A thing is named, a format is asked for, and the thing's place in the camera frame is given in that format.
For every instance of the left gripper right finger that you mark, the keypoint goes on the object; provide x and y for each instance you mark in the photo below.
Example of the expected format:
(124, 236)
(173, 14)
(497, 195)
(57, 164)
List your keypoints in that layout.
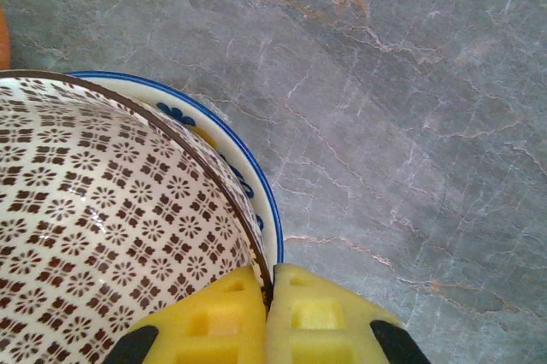
(316, 325)

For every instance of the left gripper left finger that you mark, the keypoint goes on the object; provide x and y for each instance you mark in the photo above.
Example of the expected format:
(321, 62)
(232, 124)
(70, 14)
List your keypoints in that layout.
(213, 330)

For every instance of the blue yellow patterned bowl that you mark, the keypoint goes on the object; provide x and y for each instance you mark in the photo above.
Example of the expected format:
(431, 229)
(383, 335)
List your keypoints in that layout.
(226, 154)

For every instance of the brown flower patterned bowl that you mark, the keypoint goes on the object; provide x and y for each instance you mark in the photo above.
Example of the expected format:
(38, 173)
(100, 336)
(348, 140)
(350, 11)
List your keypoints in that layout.
(85, 189)

